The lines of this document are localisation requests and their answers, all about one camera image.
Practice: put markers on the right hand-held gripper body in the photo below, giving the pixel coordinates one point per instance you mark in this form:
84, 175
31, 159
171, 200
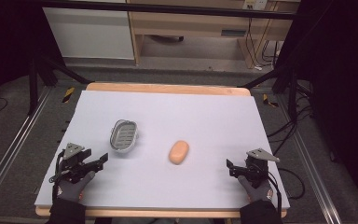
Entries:
257, 166

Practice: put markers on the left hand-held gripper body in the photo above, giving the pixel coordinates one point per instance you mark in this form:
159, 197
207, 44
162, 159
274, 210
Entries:
73, 159

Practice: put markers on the person's right hand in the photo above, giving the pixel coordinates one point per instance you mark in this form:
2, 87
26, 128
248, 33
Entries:
256, 191

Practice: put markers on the person's left hand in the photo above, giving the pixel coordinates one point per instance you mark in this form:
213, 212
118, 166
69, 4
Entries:
73, 188

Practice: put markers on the grey oval soap dish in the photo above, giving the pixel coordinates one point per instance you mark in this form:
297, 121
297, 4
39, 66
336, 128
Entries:
124, 136

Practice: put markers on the orange soap bar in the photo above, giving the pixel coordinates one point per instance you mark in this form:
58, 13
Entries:
179, 152

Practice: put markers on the pale lavender table mat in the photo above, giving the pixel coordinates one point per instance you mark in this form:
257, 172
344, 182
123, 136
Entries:
180, 183

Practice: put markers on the yellow black floor tape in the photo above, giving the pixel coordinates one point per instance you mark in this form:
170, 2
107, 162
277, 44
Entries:
68, 94
269, 101

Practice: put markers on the wooden table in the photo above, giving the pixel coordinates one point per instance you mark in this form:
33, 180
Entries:
167, 88

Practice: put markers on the white cabinet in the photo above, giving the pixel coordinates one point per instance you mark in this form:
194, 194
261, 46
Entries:
88, 32

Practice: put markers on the wooden desk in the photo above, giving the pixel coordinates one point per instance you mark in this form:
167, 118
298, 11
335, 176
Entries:
186, 23

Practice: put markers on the white power strip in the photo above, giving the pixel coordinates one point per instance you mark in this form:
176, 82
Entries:
255, 4

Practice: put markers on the metal floor rail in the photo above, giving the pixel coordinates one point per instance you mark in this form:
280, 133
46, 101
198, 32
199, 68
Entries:
11, 146
315, 177

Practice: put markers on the black frame stand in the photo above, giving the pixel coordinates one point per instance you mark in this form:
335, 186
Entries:
287, 77
43, 73

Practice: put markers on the black frame crossbar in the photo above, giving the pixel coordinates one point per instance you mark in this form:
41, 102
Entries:
167, 9

